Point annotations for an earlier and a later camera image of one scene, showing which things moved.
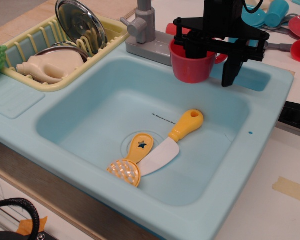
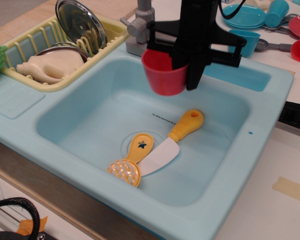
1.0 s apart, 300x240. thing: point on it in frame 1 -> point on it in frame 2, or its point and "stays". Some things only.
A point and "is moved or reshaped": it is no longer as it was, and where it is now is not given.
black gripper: (222, 29) -> (196, 31)
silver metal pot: (84, 56) stays
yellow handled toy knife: (165, 153) stays
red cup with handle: (193, 70) is moved or reshaped
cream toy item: (265, 5) stays
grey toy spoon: (282, 47) stays
